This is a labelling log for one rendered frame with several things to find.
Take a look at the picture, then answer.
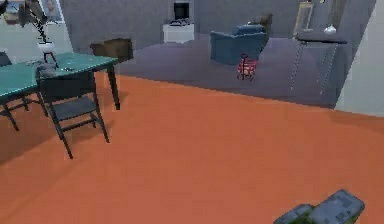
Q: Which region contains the blue armchair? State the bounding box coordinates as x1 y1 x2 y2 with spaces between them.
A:
209 24 270 66

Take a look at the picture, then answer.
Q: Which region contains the white cabinet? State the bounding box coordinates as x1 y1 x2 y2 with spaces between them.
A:
162 22 196 45

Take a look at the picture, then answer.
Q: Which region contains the brown box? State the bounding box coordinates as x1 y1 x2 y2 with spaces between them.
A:
89 37 134 64

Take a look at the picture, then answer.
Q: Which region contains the black television set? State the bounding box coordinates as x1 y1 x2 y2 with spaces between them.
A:
173 1 190 22

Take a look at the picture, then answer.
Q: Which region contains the dark grey chair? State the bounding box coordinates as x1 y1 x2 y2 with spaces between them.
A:
35 68 111 160

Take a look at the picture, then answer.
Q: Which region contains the gold framed picture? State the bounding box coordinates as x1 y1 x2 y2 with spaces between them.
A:
292 1 315 37

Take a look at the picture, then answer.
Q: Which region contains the dark grey side table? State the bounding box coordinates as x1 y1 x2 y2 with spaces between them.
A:
289 30 348 96

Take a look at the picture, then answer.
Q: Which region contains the house plant in white pot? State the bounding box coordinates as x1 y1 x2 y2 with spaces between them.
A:
18 0 60 69

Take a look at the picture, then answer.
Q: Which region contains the framed portrait picture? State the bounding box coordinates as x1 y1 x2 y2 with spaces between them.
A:
39 0 65 24

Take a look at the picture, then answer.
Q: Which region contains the teal dining table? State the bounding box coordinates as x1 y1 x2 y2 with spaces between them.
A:
0 52 121 111

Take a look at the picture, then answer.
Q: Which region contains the framed landscape picture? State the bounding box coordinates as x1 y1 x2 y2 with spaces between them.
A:
0 0 25 26

